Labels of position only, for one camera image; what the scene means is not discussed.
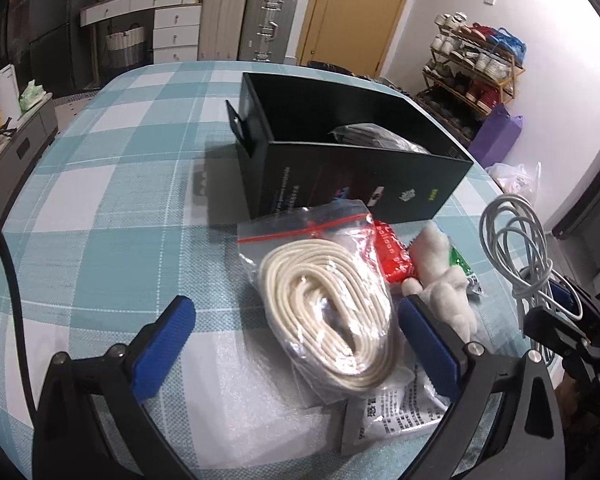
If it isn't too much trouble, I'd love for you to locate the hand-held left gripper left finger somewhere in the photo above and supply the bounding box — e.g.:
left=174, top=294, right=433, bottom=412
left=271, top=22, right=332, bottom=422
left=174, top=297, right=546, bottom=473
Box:
left=32, top=295, right=197, bottom=480

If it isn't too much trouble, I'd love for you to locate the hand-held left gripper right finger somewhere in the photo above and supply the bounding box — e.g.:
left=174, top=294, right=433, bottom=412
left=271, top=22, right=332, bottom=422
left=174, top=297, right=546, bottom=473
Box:
left=399, top=294, right=567, bottom=480

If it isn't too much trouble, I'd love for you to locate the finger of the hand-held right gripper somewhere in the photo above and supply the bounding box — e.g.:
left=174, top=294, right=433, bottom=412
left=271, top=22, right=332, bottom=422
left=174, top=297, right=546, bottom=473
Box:
left=522, top=306, right=592, bottom=361
left=547, top=280, right=588, bottom=322

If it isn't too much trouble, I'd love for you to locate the white plush toy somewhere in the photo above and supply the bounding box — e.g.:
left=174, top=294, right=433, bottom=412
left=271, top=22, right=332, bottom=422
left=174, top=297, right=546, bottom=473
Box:
left=401, top=222, right=479, bottom=342

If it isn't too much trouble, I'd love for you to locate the white printed packet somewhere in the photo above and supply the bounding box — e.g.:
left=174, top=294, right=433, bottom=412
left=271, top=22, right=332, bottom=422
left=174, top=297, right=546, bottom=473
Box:
left=340, top=364, right=462, bottom=457

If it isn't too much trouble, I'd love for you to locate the white cable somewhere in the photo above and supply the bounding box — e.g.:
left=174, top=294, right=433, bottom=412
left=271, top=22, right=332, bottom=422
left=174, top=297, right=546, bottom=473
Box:
left=479, top=195, right=584, bottom=322

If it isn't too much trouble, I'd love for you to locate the green packet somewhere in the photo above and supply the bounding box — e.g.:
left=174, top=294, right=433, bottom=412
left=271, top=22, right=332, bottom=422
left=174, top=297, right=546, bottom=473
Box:
left=447, top=247, right=484, bottom=302

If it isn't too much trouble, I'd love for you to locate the red packet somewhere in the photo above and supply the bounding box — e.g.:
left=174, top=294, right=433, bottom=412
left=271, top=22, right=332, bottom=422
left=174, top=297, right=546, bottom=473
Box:
left=369, top=219, right=414, bottom=286

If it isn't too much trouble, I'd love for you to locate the bagged cream rope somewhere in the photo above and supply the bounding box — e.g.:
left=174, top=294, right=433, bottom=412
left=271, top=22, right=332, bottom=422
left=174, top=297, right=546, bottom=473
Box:
left=237, top=199, right=422, bottom=407

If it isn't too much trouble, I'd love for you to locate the black cardboard box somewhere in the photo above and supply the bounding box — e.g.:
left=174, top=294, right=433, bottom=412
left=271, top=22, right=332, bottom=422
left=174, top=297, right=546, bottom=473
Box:
left=225, top=72, right=475, bottom=222

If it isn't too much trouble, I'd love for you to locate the person's right hand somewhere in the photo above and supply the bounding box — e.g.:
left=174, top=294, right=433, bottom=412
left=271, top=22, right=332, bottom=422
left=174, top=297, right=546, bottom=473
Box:
left=554, top=376, right=582, bottom=423

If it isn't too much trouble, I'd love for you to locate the white plastic bag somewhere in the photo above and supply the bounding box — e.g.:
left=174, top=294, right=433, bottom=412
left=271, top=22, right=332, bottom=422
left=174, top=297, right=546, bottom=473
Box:
left=487, top=161, right=542, bottom=207

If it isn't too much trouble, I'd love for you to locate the purple bag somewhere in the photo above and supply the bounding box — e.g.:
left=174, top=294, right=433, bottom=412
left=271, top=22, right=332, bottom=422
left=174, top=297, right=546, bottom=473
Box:
left=467, top=103, right=525, bottom=169

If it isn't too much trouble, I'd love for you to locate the grey plastic bag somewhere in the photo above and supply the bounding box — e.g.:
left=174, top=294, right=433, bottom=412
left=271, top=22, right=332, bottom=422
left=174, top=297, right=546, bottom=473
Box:
left=329, top=124, right=429, bottom=156

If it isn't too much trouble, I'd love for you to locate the wooden shoe rack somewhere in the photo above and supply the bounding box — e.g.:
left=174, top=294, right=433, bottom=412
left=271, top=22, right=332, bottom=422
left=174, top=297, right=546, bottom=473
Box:
left=416, top=12, right=527, bottom=137

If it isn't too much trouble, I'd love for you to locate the grey coffee table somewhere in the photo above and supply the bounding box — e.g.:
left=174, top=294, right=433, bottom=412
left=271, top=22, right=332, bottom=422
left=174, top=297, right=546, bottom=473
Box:
left=0, top=94, right=60, bottom=197

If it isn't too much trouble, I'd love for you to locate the group of shoes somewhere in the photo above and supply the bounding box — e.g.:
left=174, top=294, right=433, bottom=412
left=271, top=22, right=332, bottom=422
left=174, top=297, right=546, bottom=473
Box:
left=424, top=10, right=527, bottom=116

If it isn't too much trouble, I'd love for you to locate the green tissue pack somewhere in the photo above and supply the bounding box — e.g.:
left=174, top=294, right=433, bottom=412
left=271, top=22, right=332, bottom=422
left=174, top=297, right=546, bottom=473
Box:
left=18, top=81, right=49, bottom=111

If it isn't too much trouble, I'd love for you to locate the white trash bin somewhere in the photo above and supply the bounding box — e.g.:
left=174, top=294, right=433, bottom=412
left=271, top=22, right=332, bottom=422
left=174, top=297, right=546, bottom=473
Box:
left=0, top=64, right=21, bottom=127

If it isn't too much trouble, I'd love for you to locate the woven laundry basket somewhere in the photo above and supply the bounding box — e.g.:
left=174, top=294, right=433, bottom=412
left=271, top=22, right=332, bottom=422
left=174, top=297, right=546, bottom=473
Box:
left=104, top=25, right=147, bottom=69

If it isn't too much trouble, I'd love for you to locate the grey fridge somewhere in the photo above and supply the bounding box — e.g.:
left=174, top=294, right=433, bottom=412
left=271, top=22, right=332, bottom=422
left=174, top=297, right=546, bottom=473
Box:
left=26, top=0, right=105, bottom=100

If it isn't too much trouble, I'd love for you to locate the white desk with drawers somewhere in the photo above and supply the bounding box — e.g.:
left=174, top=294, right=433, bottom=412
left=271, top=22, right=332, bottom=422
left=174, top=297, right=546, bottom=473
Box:
left=79, top=0, right=204, bottom=67

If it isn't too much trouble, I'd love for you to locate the beige suitcase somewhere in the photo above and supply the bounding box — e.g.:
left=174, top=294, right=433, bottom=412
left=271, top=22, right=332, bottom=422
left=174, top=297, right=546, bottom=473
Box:
left=198, top=0, right=251, bottom=64

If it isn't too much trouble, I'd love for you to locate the yellow wooden door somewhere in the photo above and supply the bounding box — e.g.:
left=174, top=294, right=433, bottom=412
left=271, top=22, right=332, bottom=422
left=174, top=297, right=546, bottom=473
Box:
left=296, top=0, right=422, bottom=79

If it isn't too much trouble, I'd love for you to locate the silver suitcase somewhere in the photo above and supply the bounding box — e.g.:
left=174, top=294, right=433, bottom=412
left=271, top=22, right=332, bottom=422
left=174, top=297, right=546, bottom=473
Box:
left=238, top=0, right=300, bottom=65

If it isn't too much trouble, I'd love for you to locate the black cable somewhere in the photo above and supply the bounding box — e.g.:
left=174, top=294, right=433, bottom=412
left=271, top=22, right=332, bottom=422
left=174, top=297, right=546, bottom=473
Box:
left=0, top=200, right=40, bottom=433

